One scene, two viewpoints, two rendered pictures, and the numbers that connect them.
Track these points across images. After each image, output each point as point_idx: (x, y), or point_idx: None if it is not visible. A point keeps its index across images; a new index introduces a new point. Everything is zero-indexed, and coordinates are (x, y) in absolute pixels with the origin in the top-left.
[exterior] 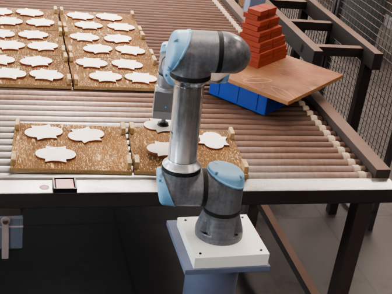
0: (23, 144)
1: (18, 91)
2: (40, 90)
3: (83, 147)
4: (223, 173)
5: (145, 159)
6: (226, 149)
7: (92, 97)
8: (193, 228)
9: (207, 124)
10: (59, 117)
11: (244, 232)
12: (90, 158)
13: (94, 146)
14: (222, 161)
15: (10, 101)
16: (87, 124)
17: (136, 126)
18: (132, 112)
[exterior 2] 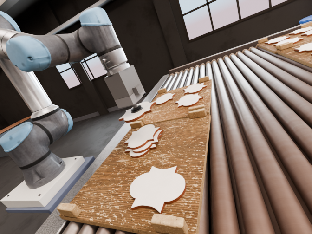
0: (181, 88)
1: (282, 62)
2: (301, 66)
3: (171, 104)
4: (13, 128)
5: None
6: (127, 202)
7: (302, 83)
8: (65, 162)
9: (252, 202)
10: (231, 87)
11: (29, 190)
12: (156, 109)
13: (172, 107)
14: (21, 128)
15: (256, 68)
16: (221, 98)
17: (209, 118)
18: (278, 114)
